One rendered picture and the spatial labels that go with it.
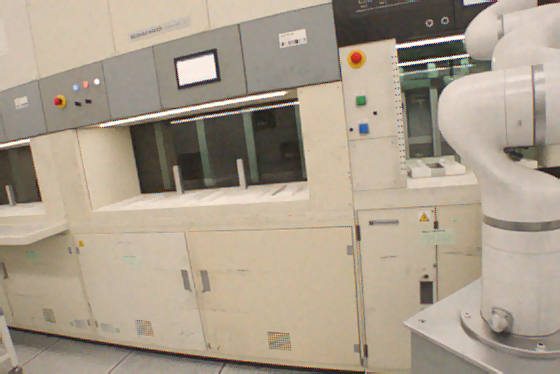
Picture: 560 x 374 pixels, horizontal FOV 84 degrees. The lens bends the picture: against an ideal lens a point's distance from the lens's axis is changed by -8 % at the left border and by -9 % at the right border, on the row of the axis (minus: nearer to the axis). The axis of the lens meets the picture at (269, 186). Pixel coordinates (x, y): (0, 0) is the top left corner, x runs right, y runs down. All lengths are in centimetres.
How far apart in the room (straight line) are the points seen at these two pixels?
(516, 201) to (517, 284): 13
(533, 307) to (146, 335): 176
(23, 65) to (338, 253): 184
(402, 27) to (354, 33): 16
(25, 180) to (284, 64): 230
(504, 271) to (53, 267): 215
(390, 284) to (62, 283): 178
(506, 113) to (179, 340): 171
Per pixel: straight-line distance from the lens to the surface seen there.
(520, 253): 61
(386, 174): 130
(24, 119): 220
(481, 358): 63
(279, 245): 142
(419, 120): 219
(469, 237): 139
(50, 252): 227
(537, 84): 58
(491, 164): 58
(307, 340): 161
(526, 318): 66
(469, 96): 58
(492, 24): 96
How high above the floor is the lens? 113
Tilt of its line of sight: 9 degrees down
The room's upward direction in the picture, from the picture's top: 7 degrees counter-clockwise
